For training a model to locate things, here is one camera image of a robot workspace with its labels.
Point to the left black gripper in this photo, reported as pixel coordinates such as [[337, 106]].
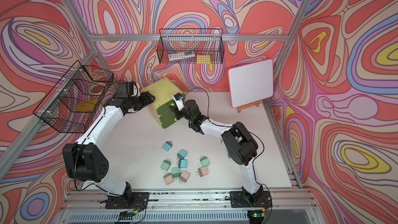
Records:
[[145, 99]]

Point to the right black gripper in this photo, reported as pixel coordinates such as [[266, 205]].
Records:
[[176, 112]]

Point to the green drawer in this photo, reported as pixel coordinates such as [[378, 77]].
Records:
[[163, 104], [167, 121], [168, 113]]

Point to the yellow green drawer cabinet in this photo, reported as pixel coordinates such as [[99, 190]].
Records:
[[163, 87]]

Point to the teal plug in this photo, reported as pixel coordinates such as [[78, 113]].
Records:
[[182, 163], [182, 154], [167, 146]]

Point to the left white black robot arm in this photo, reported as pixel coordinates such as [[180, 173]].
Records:
[[84, 159]]

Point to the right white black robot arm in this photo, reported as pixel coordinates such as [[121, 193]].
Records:
[[239, 142]]

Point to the green plug right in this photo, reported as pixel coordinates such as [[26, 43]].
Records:
[[204, 161]]

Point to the green plug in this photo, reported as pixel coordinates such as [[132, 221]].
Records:
[[166, 164], [176, 172], [204, 161]]

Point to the yellow block in left basket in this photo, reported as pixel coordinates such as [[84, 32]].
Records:
[[87, 106]]

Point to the yellow block in basket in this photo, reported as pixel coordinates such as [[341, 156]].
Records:
[[203, 59], [87, 106]]

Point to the yellow block in back basket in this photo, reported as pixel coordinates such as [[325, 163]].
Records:
[[203, 59]]

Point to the grey box in back basket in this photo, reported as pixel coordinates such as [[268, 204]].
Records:
[[181, 56]]

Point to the green plug left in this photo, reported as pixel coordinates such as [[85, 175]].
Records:
[[166, 164]]

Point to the pink plug right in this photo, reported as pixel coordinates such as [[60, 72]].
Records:
[[202, 171]]

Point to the pink plug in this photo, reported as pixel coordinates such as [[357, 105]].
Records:
[[202, 171], [184, 176], [168, 178]]

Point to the green plug centre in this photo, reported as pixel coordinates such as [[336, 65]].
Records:
[[176, 172]]

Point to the pink plug centre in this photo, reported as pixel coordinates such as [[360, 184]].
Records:
[[184, 176]]

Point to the wooden easel stand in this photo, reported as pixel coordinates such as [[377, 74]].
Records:
[[256, 104]]

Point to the pink plug left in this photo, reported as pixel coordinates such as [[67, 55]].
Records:
[[168, 178]]

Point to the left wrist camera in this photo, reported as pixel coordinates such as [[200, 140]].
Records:
[[127, 90]]

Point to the white board pink frame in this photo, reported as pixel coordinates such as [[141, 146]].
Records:
[[251, 83]]

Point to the black wire basket back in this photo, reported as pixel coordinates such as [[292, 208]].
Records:
[[204, 41]]

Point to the black wire basket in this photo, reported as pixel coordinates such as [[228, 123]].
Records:
[[204, 41], [79, 83]]

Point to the black wire basket left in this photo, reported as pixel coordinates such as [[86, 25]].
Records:
[[79, 83]]

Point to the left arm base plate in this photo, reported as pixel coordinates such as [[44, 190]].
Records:
[[133, 200]]

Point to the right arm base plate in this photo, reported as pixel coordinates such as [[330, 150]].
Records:
[[243, 199]]

